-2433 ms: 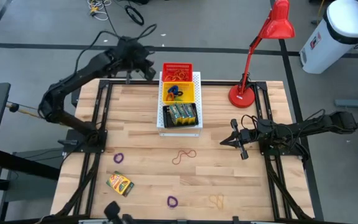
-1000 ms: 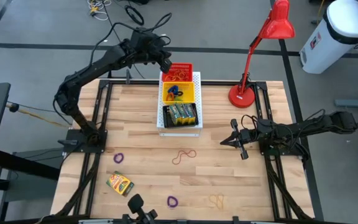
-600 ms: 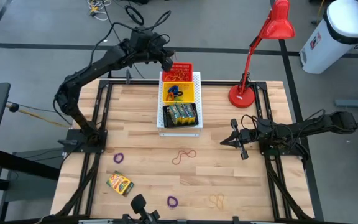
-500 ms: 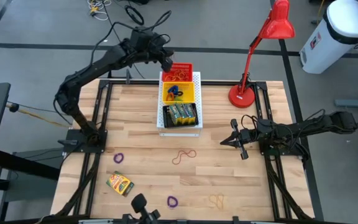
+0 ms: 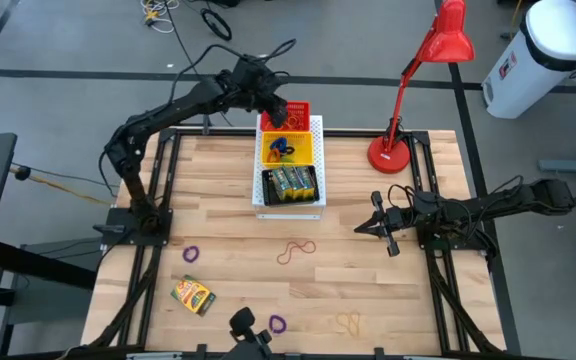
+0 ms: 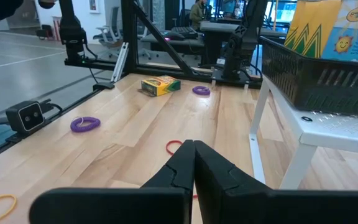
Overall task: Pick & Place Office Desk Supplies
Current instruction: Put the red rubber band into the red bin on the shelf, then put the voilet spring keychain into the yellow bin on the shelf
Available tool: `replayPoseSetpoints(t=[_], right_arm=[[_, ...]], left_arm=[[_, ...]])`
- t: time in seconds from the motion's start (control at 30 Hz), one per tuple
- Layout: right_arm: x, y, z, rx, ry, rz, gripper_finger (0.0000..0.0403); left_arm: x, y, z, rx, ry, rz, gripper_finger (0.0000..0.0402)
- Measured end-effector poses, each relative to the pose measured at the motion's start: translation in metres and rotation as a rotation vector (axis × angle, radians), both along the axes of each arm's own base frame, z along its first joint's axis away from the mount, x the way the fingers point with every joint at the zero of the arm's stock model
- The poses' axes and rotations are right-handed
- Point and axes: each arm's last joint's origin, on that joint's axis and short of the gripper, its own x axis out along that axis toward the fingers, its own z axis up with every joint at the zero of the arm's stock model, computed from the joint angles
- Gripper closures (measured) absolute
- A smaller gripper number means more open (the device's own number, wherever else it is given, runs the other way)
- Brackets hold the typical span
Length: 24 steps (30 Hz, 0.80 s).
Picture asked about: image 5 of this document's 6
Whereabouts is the black coiled floor cable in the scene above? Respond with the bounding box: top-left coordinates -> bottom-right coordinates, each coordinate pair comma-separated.
200,7 -> 233,43

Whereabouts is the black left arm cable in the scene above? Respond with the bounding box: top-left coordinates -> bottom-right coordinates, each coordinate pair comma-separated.
167,38 -> 298,106

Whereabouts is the red desk lamp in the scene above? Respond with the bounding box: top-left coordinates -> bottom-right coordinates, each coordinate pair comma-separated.
366,0 -> 476,175

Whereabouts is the white perforated metal shelf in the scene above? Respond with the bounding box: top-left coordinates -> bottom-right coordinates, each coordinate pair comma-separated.
251,114 -> 328,221

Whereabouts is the large yellow red crayon box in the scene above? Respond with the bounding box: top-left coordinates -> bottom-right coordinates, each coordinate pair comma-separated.
170,274 -> 217,318

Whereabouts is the yellow green crayon box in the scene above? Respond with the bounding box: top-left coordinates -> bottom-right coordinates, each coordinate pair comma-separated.
295,165 -> 318,200
282,166 -> 305,201

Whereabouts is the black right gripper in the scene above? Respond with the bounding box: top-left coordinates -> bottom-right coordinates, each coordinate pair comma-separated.
354,190 -> 419,258

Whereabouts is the red plastic basket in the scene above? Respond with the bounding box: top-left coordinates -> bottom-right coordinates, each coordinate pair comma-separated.
260,100 -> 313,134

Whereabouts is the white trash can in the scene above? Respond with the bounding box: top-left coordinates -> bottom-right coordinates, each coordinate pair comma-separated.
481,0 -> 576,120

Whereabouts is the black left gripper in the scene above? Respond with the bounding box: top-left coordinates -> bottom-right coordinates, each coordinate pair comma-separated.
217,55 -> 290,129

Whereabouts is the yellow plastic basket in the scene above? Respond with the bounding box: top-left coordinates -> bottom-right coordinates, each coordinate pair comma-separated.
260,130 -> 316,169

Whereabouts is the black plastic basket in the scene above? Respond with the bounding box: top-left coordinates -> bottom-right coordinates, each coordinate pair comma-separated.
260,164 -> 321,207

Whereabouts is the yellow cord with black ball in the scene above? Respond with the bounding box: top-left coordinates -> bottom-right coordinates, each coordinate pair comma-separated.
9,164 -> 114,207

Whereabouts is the white yellow cable bundle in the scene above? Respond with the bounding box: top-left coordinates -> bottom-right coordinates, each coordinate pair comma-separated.
140,0 -> 180,35

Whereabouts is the long red rubber band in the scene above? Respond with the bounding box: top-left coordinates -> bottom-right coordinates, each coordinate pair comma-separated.
276,240 -> 318,266

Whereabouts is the long black floor cable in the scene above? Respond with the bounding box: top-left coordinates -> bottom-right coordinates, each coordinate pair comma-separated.
165,0 -> 238,128

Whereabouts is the blue green crayon box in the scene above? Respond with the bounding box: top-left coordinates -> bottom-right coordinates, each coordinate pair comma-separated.
271,167 -> 293,203

